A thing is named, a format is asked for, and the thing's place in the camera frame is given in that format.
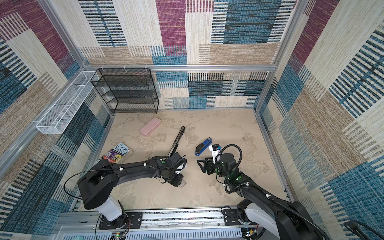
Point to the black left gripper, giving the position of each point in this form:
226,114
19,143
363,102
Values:
178,181

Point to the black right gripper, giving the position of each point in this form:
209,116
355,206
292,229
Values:
207,163

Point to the blue stapler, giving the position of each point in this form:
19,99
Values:
202,146

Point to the black stapler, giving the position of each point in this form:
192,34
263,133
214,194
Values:
176,142

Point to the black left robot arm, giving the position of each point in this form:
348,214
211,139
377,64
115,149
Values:
97,184

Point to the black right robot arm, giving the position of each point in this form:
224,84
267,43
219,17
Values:
287,221

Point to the pink pencil case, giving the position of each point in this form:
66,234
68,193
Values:
149,127

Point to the colourful paperback book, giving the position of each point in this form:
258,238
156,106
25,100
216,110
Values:
117,154

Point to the black mesh shelf rack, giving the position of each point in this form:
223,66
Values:
129,90

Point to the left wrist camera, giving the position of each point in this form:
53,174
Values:
178,162

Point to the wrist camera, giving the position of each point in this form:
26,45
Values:
223,162
178,162

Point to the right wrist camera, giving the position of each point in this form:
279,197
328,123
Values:
223,162

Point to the aluminium front rail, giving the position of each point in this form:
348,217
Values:
215,223

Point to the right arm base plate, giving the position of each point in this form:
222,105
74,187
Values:
234,217

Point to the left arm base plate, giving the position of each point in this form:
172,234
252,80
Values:
128,220

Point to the white wire mesh basket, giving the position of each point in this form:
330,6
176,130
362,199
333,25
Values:
58,117

